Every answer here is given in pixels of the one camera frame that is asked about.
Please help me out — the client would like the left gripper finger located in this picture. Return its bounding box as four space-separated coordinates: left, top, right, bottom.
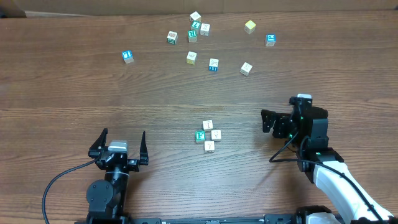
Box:
89 128 108 152
140 131 148 159

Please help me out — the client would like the green F letter block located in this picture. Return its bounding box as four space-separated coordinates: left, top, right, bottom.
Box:
195 130 206 143

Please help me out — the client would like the plain wooden picture block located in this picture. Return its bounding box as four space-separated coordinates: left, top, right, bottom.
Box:
202 120 213 131

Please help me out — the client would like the blue bottom wooden block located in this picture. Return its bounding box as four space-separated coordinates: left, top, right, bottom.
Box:
204 141 215 153

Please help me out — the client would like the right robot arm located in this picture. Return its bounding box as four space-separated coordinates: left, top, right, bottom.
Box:
261 94 397 223

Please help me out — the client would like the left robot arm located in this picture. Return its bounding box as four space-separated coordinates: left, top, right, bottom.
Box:
86 128 149 223

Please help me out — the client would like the plain tilted wooden block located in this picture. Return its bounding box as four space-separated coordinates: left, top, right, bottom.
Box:
240 62 252 76

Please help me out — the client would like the blue side wooden block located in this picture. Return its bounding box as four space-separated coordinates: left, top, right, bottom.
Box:
208 58 219 72

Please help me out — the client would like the blue P letter block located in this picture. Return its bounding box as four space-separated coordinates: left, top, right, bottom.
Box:
265 34 276 47

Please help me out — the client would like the yellow top block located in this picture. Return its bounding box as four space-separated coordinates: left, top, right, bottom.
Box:
244 20 256 34

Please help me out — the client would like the yellow side wooden block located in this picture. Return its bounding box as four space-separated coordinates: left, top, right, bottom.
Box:
186 51 197 65

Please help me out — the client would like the blue top letter block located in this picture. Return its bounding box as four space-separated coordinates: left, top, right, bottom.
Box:
122 50 134 63

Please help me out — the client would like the wooden X block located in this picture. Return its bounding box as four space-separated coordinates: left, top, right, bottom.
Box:
200 23 210 36

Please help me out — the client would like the green R letter block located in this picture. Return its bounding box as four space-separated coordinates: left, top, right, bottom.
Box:
187 30 197 43

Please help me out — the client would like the green L letter block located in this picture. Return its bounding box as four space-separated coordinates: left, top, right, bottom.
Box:
190 21 201 32

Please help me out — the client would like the green side B block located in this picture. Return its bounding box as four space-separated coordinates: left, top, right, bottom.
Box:
167 31 178 45

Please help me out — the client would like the top plain wooden block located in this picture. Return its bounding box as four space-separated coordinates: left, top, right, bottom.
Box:
190 11 201 22

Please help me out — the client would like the cardboard strip at back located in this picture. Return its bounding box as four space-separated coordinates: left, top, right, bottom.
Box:
1 0 397 17

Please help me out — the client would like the left black cable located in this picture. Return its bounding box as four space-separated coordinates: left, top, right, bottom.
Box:
42 157 100 224

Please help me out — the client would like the black cable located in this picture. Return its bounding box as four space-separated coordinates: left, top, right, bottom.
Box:
269 130 386 224
42 157 100 224

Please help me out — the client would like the right black cable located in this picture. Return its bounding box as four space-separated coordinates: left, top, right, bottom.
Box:
269 130 386 224

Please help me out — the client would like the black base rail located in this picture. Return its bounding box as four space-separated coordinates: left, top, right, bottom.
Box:
105 214 294 224

